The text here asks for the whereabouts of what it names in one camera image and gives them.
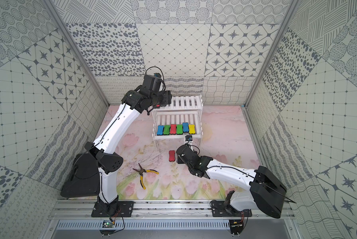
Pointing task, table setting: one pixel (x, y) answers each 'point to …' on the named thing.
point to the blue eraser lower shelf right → (185, 126)
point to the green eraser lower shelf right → (179, 129)
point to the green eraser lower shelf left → (166, 129)
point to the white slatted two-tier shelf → (182, 117)
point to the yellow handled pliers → (141, 171)
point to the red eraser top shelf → (171, 156)
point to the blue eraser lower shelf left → (160, 130)
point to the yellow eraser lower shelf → (192, 130)
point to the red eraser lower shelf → (173, 129)
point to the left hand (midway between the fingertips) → (166, 92)
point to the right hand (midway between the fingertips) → (182, 152)
